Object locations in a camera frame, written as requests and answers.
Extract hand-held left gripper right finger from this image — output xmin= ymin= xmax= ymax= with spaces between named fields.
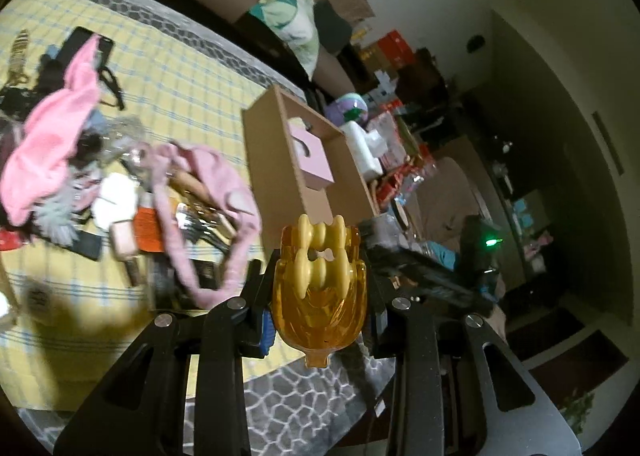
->
xmin=366 ymin=263 xmax=584 ymax=456

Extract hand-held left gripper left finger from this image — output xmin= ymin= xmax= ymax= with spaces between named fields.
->
xmin=52 ymin=258 xmax=275 ymax=456

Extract amber roller massager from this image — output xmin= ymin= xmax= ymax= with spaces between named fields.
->
xmin=270 ymin=213 xmax=371 ymax=368

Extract cardboard box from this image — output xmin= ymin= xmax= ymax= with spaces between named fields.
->
xmin=241 ymin=84 xmax=381 ymax=249

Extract makeup brushes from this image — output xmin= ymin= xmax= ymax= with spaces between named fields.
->
xmin=174 ymin=201 xmax=238 ymax=254

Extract orange packet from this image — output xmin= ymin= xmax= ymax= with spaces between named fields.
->
xmin=134 ymin=206 xmax=167 ymax=254

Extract pink fluffy headband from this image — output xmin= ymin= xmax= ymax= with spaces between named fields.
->
xmin=147 ymin=142 xmax=263 ymax=311

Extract pink box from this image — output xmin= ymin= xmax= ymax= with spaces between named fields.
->
xmin=287 ymin=118 xmax=335 ymax=192

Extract white round compact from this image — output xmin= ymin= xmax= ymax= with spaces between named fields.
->
xmin=92 ymin=172 xmax=139 ymax=231

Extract purple round container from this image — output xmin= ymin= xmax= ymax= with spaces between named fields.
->
xmin=325 ymin=92 xmax=371 ymax=126

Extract red boxes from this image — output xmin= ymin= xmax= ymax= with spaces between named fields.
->
xmin=374 ymin=31 xmax=417 ymax=68

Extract yellow plaid tablecloth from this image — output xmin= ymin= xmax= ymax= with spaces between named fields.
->
xmin=0 ymin=0 xmax=311 ymax=412

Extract pink towel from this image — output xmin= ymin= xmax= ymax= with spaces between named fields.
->
xmin=0 ymin=35 xmax=103 ymax=227

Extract floral tote bag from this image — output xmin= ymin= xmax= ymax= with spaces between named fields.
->
xmin=237 ymin=0 xmax=321 ymax=83

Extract black strap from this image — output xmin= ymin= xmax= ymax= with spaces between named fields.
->
xmin=99 ymin=65 xmax=126 ymax=111

